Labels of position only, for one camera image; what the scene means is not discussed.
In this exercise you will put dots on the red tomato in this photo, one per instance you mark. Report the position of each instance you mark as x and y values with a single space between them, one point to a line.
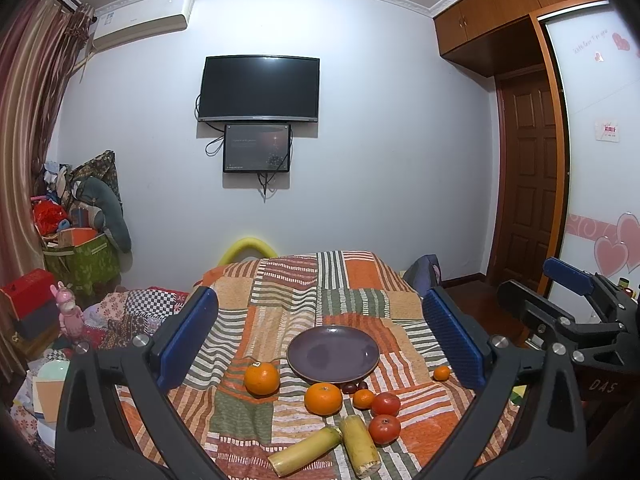
385 403
384 429

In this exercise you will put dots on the pink rabbit toy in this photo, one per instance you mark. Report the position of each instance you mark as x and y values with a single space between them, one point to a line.
70 316

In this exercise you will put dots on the striped brown curtain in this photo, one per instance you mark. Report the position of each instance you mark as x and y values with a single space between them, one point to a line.
38 52

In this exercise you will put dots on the checkered quilt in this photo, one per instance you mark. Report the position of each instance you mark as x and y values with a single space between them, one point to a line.
119 316

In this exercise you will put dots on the orange paper notebook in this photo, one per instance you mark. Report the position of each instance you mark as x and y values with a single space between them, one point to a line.
47 398

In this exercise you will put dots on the large orange with sticker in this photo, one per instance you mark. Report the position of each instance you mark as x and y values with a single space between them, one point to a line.
261 379

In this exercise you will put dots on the patterned dark cushion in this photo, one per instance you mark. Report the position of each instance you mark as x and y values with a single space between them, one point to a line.
102 167

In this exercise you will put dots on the small black wall monitor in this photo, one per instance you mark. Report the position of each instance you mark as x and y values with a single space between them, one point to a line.
257 148

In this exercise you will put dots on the yellow corn cob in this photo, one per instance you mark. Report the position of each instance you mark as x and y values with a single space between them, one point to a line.
303 453
360 448

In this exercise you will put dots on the orange cardboard box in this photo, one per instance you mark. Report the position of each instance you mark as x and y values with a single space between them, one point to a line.
73 237

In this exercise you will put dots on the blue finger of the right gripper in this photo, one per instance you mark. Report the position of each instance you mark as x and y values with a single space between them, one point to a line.
568 276

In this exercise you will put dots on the white wardrobe heart decals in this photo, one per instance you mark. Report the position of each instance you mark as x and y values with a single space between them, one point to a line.
598 66

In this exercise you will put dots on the red box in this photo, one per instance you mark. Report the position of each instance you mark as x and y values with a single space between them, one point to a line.
27 294

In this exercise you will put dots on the dark red grapes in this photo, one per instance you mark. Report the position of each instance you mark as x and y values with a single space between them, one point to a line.
353 387

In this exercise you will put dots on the white air conditioner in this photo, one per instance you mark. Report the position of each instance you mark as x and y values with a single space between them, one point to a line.
140 20

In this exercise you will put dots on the purple ceramic plate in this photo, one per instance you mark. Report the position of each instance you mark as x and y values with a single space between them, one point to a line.
333 353

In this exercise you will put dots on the wall mounted black television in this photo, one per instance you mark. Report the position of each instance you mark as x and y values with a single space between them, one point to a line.
259 88

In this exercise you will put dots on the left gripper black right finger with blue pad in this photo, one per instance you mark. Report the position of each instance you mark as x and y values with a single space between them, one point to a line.
548 437

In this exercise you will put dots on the grey plush toy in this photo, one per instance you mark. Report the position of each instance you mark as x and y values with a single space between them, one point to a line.
109 219

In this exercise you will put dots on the blue grey backpack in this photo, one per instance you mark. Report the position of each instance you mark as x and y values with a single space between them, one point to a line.
424 274

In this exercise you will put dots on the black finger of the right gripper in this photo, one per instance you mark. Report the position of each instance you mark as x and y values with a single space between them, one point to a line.
528 307

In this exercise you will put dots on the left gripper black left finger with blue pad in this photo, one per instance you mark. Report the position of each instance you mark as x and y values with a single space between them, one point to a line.
93 439

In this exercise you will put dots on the small mandarin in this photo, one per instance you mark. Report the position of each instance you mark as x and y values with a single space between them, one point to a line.
363 399
441 373

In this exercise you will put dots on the striped patchwork blanket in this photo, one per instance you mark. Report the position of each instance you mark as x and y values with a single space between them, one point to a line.
262 306

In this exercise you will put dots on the wooden overhead cabinet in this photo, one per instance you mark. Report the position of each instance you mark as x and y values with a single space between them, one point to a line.
492 37

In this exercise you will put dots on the brown wooden door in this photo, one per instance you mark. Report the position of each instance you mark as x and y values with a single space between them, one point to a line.
527 178

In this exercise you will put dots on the mint green round lid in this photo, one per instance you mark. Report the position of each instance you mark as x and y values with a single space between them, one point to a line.
53 371

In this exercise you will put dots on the red plastic bag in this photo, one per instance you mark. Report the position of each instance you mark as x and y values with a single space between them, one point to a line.
48 216

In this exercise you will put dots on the green patterned storage box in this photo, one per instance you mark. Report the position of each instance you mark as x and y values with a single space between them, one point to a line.
87 268

